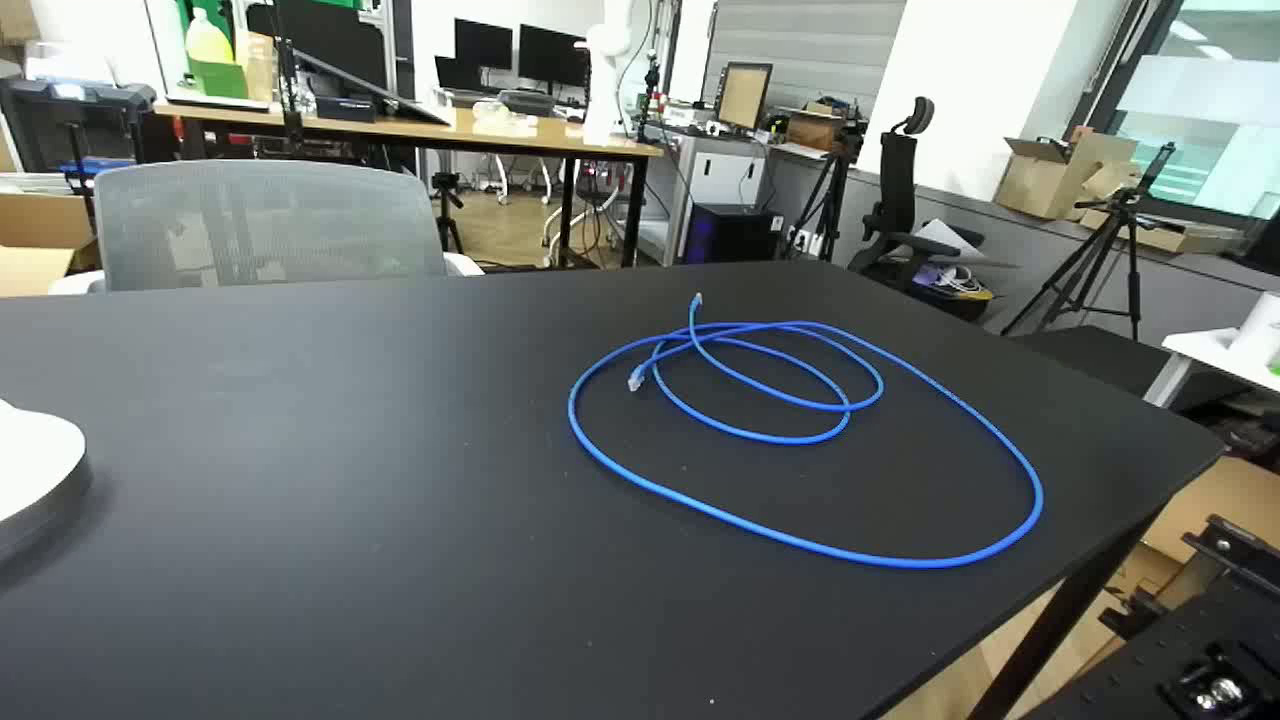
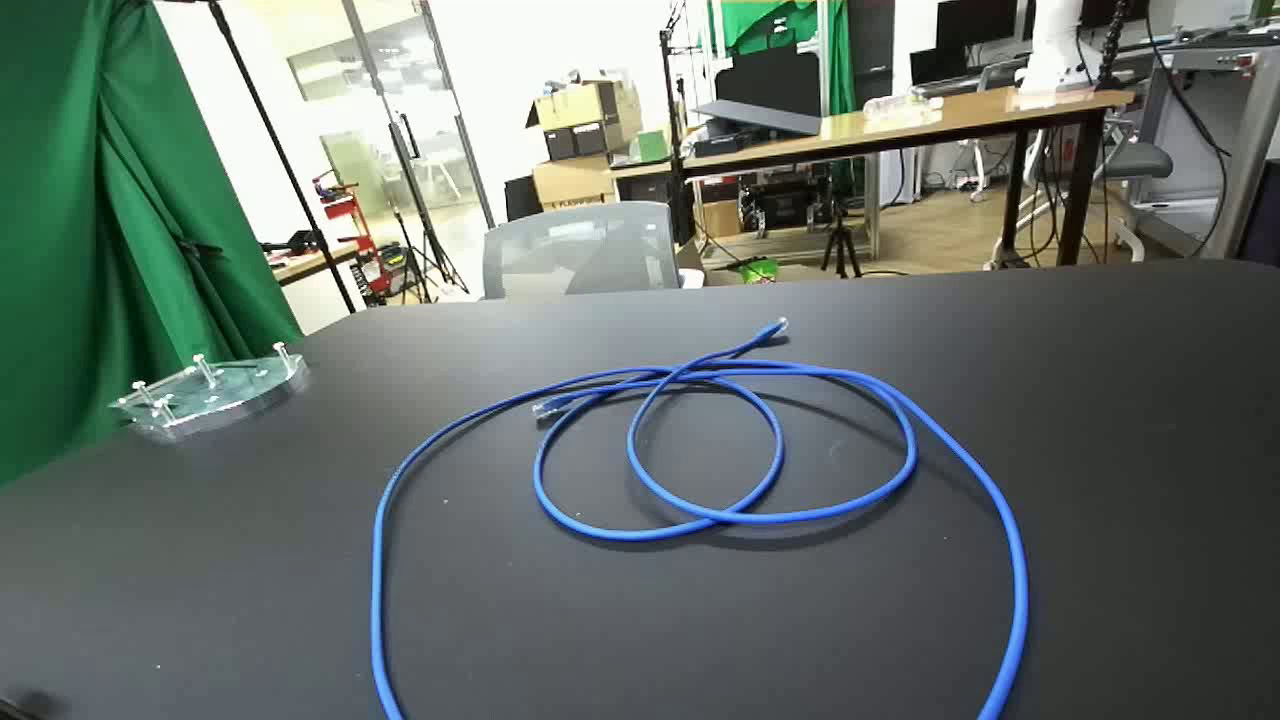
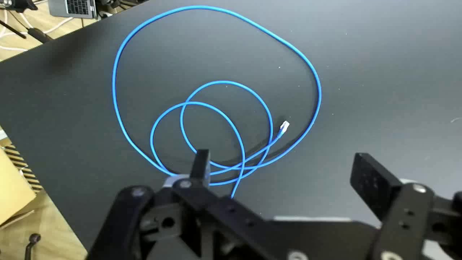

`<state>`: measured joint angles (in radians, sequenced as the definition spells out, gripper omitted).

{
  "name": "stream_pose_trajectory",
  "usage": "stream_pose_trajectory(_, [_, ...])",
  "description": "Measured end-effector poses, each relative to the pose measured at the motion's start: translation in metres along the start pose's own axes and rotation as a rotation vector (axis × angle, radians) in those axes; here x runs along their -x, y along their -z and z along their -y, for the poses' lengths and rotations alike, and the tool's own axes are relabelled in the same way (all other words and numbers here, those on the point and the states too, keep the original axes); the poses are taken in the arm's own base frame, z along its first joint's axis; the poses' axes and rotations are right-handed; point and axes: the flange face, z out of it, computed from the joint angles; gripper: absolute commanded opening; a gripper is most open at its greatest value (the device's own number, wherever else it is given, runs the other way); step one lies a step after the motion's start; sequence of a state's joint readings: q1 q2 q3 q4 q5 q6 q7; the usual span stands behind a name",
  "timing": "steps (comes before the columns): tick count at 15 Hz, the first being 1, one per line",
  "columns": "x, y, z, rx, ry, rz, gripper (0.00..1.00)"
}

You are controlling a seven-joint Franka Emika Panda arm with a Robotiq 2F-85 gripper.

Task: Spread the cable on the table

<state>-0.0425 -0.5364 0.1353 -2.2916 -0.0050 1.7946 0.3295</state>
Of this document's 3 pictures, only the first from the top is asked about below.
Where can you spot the black perforated metal plate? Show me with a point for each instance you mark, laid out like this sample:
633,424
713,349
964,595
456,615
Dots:
1208,658

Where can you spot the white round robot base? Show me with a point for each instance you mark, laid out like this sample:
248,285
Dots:
37,455

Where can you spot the black framed picture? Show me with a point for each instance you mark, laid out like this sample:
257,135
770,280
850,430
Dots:
742,94

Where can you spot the open cardboard box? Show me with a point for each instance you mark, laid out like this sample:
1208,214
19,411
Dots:
1049,174

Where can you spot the white side table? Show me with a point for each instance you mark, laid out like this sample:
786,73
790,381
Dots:
1250,354

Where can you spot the black table leg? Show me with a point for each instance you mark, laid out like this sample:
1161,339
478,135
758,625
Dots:
1049,630

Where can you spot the black office chair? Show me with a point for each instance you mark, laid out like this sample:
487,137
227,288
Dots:
896,254

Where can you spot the grey mesh office chair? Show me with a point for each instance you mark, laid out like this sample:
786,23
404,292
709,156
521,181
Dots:
261,222

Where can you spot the black computer monitor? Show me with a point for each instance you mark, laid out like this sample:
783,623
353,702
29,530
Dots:
551,56
483,44

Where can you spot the wooden desk with black legs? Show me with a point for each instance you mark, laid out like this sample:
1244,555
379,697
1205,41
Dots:
461,135

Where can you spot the black camera tripod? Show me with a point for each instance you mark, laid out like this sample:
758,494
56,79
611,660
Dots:
1077,272

